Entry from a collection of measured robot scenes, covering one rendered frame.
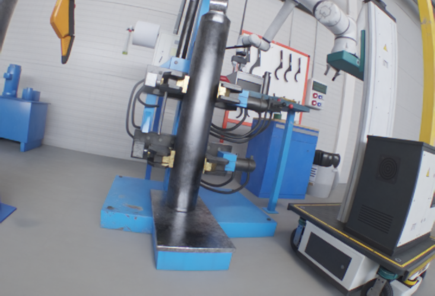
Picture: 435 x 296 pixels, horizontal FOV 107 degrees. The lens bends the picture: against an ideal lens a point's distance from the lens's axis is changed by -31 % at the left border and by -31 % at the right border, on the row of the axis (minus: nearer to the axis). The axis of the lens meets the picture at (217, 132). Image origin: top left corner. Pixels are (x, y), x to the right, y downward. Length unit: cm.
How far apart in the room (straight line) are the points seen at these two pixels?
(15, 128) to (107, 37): 185
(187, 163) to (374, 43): 140
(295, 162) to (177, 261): 211
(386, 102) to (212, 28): 122
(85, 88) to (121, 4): 141
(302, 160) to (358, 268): 204
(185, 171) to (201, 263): 58
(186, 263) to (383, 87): 152
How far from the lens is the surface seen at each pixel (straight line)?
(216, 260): 125
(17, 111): 322
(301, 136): 293
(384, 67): 165
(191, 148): 143
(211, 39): 152
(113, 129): 352
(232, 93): 151
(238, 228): 164
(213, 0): 169
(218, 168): 151
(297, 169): 297
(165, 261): 119
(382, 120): 159
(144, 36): 240
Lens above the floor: 74
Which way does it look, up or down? 2 degrees down
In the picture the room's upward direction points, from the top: 11 degrees clockwise
